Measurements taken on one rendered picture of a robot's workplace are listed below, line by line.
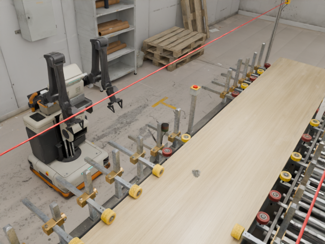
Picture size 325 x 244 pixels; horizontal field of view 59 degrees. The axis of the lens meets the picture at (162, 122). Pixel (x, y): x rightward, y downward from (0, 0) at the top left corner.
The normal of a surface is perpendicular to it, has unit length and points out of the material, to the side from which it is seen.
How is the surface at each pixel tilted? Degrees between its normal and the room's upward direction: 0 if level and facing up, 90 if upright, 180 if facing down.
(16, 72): 90
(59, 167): 0
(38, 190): 0
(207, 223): 0
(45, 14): 90
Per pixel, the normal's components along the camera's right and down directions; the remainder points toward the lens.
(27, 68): 0.80, 0.38
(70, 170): 0.04, -0.81
